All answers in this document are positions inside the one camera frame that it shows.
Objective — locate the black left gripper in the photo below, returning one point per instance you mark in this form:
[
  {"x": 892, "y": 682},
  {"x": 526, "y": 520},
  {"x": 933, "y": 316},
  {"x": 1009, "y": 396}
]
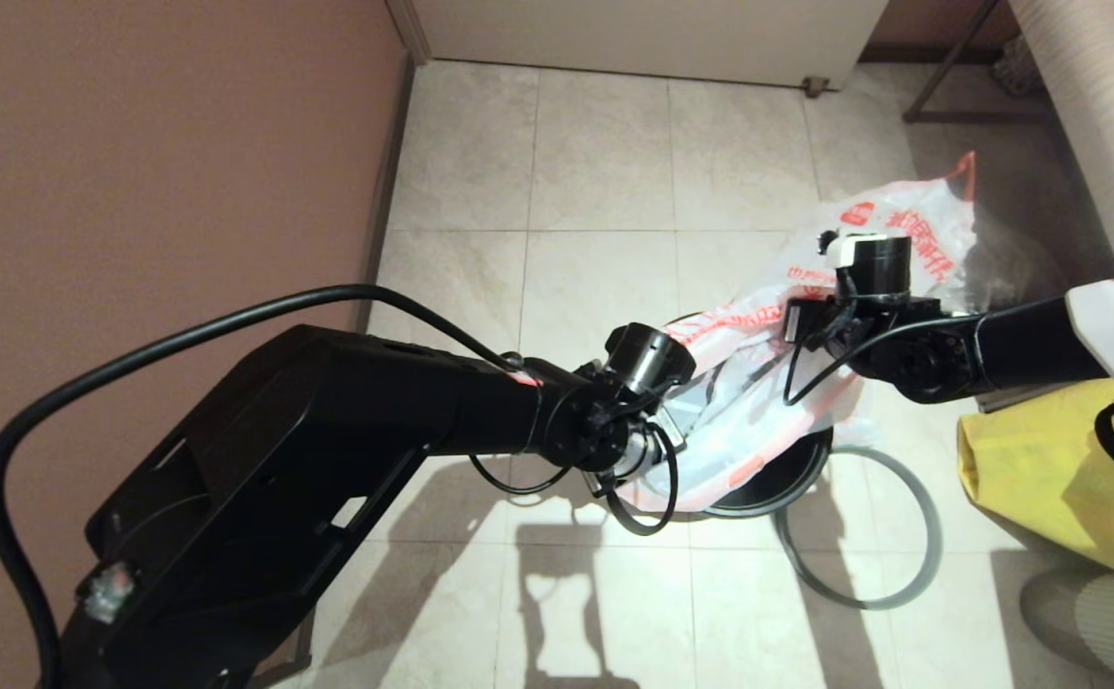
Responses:
[{"x": 595, "y": 421}]

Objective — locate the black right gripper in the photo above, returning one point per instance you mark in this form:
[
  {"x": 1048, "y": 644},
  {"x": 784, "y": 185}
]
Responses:
[{"x": 882, "y": 311}]

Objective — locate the white red-printed plastic bag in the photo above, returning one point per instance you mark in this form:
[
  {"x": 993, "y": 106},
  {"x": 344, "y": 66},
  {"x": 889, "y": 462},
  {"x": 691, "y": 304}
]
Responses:
[
  {"x": 930, "y": 215},
  {"x": 758, "y": 383}
]

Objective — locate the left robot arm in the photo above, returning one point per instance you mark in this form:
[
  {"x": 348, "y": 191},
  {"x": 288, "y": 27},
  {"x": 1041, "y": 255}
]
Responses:
[{"x": 308, "y": 459}]

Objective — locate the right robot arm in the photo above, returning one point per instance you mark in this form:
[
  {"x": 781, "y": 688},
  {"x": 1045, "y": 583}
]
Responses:
[{"x": 1026, "y": 340}]

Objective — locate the grey round trash bin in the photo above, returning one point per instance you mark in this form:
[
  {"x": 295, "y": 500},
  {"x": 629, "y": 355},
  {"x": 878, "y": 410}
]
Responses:
[{"x": 787, "y": 478}]

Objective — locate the clear bag with dark contents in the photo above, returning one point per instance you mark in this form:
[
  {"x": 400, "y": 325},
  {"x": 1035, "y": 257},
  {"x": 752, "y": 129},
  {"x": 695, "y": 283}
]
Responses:
[{"x": 1007, "y": 268}]

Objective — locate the yellow fabric bag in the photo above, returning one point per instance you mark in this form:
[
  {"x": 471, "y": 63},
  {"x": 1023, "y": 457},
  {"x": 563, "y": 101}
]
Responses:
[{"x": 1026, "y": 478}]

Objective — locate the small metal door stop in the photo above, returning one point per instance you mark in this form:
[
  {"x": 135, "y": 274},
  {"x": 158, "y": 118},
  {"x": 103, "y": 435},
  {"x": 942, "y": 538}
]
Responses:
[{"x": 813, "y": 87}]

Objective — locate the white door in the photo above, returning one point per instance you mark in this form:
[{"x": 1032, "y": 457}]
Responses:
[{"x": 653, "y": 38}]

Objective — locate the small woven basket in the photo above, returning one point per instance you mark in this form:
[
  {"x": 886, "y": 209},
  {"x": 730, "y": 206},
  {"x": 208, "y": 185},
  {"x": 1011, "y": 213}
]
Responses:
[{"x": 1012, "y": 72}]

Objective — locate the beige striped upholstered seat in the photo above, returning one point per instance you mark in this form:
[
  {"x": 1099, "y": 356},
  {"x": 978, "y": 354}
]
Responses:
[{"x": 1112, "y": 144}]

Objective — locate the grey ribbed round object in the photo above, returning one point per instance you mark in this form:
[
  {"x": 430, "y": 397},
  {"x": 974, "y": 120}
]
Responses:
[{"x": 1112, "y": 632}]

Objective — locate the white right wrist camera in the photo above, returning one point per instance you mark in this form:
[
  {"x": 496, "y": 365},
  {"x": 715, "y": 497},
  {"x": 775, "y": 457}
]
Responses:
[{"x": 842, "y": 251}]

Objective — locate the dark furniture frame bar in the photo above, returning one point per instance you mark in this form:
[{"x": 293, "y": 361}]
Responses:
[{"x": 997, "y": 402}]

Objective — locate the dark metal furniture frame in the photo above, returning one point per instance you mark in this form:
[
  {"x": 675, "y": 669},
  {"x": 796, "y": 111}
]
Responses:
[{"x": 973, "y": 118}]

